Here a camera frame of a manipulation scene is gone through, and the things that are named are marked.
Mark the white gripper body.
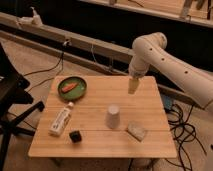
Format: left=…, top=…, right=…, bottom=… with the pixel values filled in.
left=128, top=57, right=149, bottom=78

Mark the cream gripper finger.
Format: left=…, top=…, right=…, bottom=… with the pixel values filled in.
left=128, top=78, right=139, bottom=94

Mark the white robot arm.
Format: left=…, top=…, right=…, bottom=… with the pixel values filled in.
left=129, top=32, right=213, bottom=114

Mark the black eraser cube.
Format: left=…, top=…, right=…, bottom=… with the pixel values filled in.
left=69, top=130, right=82, bottom=143

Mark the blue box under table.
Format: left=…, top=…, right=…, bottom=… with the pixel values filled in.
left=161, top=94, right=173, bottom=110

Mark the wooden table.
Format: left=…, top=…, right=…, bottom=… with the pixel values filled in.
left=29, top=76, right=177, bottom=158

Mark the green plate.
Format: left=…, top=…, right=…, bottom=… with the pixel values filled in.
left=57, top=76, right=87, bottom=101

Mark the orange carrot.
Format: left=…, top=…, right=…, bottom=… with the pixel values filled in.
left=62, top=83, right=78, bottom=93

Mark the white tube with cap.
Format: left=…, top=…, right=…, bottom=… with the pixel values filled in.
left=49, top=102, right=74, bottom=136

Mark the black office chair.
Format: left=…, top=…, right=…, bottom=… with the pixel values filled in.
left=0, top=43, right=45, bottom=171

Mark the black floor cables right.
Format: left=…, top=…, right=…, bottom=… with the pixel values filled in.
left=164, top=103, right=208, bottom=171

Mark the black cable left floor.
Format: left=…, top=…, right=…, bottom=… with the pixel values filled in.
left=22, top=41, right=72, bottom=94

